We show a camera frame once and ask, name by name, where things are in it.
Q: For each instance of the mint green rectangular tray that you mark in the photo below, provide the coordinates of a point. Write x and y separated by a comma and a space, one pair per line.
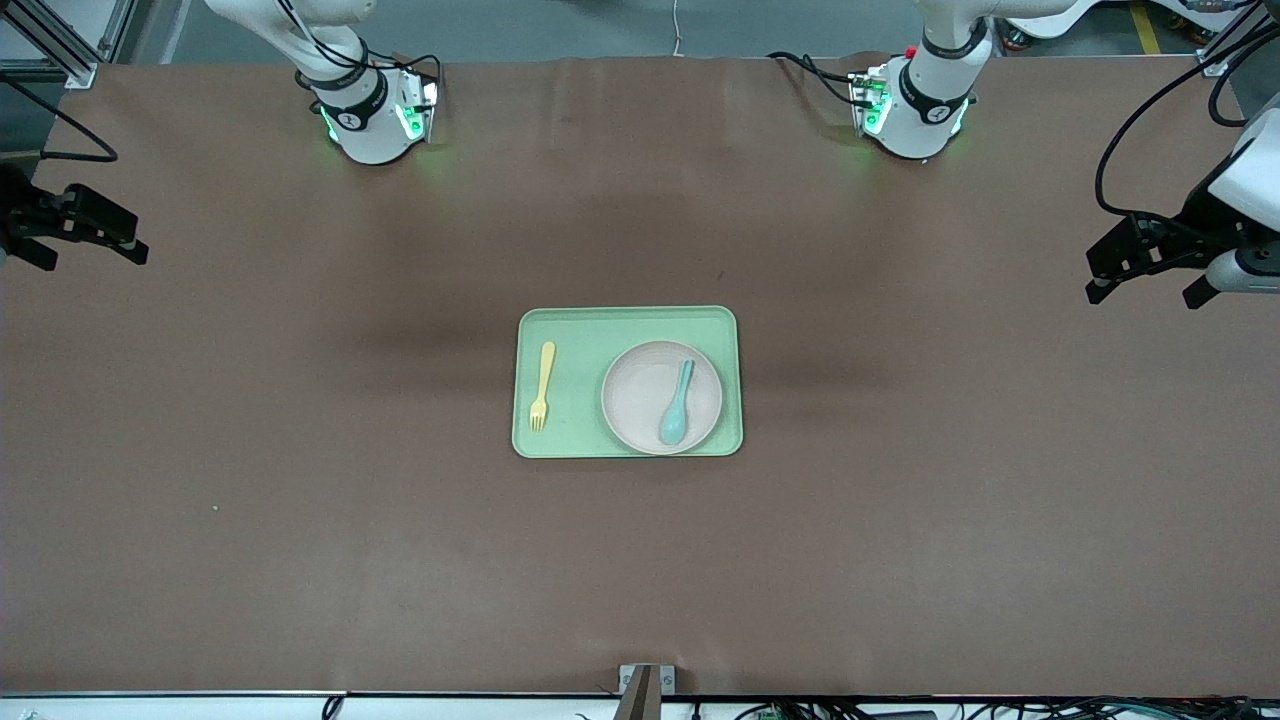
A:
570, 440

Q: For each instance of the brown table mat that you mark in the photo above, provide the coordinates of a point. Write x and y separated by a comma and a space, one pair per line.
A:
300, 400

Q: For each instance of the metal table edge bracket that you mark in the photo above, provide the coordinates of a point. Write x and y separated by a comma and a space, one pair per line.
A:
646, 690

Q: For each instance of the aluminium frame extrusion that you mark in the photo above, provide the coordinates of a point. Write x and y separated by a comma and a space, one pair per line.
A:
1215, 62
60, 55

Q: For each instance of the round pale pink plate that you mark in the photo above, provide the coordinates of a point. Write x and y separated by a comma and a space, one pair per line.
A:
640, 390

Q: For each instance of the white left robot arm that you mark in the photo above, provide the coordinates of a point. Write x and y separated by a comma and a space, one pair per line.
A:
930, 110

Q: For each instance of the yellow plastic fork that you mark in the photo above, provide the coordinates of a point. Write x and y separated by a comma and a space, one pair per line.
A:
545, 380

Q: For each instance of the metal base connector panel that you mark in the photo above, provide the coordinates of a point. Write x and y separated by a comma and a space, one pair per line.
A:
870, 105
415, 120

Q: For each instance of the teal plastic spoon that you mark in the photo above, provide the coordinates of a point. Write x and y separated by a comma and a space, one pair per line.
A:
672, 425

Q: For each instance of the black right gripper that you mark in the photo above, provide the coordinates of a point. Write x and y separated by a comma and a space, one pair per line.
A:
20, 218

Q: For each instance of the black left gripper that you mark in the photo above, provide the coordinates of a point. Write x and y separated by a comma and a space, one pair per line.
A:
1192, 228

